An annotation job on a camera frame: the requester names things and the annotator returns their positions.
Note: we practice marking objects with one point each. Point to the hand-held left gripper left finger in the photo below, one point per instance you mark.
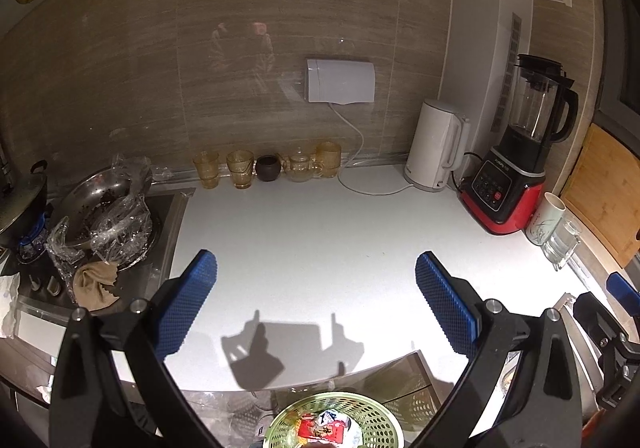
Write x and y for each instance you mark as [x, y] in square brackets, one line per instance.
[187, 303]

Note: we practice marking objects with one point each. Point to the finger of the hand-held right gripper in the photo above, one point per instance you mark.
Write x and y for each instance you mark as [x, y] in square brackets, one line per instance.
[625, 293]
[597, 318]

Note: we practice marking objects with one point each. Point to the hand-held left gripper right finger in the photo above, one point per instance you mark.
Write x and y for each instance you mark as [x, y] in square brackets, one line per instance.
[445, 308]

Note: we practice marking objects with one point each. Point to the green perforated basket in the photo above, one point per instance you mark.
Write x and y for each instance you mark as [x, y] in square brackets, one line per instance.
[380, 420]

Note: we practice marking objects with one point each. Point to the blue white milk pouch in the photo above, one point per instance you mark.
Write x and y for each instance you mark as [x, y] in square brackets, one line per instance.
[335, 418]

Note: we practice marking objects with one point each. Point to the white tissue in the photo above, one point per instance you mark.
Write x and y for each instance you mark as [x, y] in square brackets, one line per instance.
[354, 435]

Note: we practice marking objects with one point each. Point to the red snack packet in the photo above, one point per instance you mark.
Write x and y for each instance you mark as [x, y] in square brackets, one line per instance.
[320, 430]

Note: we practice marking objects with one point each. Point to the clear glass cup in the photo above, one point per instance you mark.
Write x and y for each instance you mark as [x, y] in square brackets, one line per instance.
[562, 245]

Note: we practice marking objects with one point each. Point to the brown rag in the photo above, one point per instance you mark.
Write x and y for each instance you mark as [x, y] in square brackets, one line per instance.
[97, 285]

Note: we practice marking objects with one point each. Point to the clear plastic wrap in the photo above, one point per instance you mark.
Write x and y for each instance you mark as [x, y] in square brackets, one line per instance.
[120, 238]

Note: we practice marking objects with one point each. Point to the wooden cutting board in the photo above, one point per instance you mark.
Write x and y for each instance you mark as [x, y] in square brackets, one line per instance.
[605, 188]

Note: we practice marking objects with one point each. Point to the white printed mug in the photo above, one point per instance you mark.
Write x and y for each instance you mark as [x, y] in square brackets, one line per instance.
[545, 220]

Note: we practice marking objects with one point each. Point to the black red blender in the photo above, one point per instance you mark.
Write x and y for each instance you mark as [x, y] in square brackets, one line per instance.
[500, 188]

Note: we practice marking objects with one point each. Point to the amber ribbed glass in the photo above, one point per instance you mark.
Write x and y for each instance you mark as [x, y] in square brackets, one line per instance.
[240, 170]
[206, 170]
[329, 158]

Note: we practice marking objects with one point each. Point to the metal bowl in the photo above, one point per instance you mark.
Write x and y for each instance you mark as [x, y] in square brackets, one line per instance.
[85, 198]

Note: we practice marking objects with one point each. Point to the small dark clay pot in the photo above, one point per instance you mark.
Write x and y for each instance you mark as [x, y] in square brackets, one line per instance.
[267, 168]

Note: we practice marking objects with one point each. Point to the white electric kettle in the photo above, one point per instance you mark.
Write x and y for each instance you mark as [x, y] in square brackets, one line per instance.
[430, 147]

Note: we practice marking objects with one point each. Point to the clear glass teapot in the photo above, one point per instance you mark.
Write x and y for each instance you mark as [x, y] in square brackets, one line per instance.
[301, 166]

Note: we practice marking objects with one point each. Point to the black cooking pot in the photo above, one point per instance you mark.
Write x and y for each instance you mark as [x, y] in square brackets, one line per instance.
[20, 208]

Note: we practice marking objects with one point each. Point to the white wall socket cover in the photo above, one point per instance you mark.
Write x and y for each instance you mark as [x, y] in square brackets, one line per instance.
[340, 81]

